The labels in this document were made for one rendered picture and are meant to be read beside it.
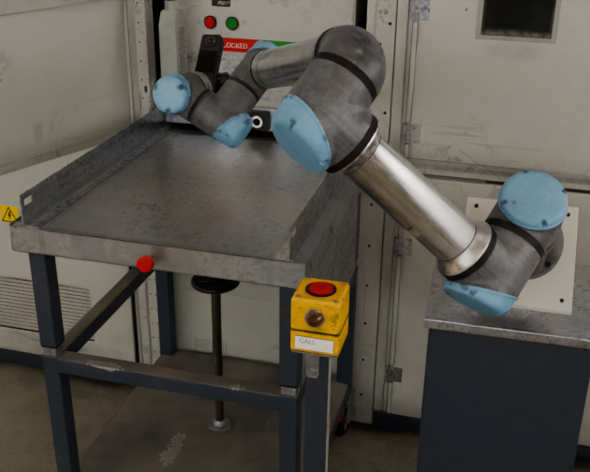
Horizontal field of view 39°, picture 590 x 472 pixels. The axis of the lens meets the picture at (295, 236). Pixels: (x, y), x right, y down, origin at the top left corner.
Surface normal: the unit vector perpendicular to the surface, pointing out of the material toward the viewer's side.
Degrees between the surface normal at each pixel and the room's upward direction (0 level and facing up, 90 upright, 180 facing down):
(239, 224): 0
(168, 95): 80
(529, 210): 38
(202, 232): 0
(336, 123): 74
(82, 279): 90
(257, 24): 90
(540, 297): 45
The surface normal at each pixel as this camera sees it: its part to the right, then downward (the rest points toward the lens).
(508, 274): 0.41, 0.04
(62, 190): 0.97, 0.11
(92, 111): 0.79, 0.25
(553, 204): -0.09, -0.47
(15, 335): -0.26, 0.40
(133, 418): 0.01, -0.91
